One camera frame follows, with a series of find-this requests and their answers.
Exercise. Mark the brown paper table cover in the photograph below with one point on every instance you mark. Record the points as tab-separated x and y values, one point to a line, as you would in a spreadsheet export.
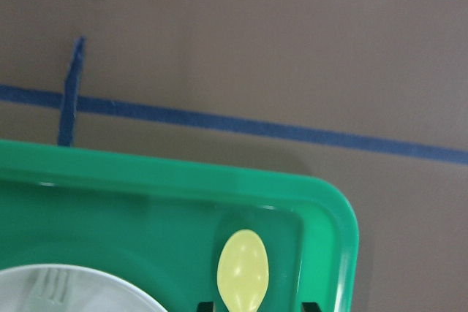
391	69

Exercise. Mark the pale green plastic fork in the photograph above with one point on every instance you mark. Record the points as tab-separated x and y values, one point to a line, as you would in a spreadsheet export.
51	286

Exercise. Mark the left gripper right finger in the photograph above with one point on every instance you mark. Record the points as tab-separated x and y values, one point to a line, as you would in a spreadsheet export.
310	307

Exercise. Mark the blue tape line lengthwise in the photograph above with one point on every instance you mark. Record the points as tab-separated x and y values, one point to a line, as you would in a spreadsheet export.
68	108

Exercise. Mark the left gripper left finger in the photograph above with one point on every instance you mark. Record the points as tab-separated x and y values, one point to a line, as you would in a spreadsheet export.
205	306

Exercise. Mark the green plastic tray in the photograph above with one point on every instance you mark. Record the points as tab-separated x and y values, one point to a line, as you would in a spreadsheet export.
161	224

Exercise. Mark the blue tape line crosswise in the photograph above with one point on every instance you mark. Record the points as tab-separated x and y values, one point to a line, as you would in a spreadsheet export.
87	104

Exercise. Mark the white round plate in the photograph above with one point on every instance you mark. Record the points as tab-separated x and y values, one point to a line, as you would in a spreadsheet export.
89	290

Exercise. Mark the yellow plastic spoon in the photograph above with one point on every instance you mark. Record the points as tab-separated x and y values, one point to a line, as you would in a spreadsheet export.
242	275

